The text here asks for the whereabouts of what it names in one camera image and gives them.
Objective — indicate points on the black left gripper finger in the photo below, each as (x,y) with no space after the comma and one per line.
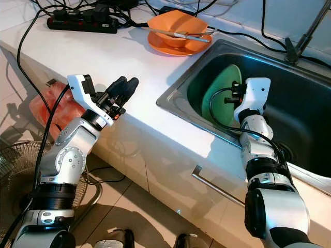
(118,88)
(131,90)

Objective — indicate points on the green plate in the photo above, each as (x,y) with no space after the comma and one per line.
(217,95)

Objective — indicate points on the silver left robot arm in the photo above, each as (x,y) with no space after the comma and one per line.
(70,155)

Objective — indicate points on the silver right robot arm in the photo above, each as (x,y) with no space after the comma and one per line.
(256,150)

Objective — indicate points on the orange plate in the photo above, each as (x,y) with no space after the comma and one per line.
(165,49)

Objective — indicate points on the red plastic bag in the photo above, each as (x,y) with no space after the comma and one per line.
(46,111)

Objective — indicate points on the black sink faucet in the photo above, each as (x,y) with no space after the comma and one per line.
(293,51)

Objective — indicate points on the black power strip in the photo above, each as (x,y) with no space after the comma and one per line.
(83,25)

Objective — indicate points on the metal spoon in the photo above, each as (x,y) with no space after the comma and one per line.
(186,35)

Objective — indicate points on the orange bowl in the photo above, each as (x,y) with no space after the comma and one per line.
(173,23)

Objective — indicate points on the white cabinet door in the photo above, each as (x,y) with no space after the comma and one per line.
(165,165)

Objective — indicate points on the black power adapter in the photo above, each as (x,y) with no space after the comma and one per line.
(114,3)

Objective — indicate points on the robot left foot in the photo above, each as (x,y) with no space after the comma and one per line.
(114,239)

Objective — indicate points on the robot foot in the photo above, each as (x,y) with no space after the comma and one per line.
(190,242)
(114,239)

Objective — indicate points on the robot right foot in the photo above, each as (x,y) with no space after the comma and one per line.
(190,242)

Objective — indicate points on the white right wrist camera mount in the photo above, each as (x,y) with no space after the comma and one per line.
(256,95)

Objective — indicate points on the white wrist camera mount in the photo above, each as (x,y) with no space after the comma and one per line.
(256,95)
(80,88)

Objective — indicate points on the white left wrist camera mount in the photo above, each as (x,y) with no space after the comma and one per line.
(80,88)

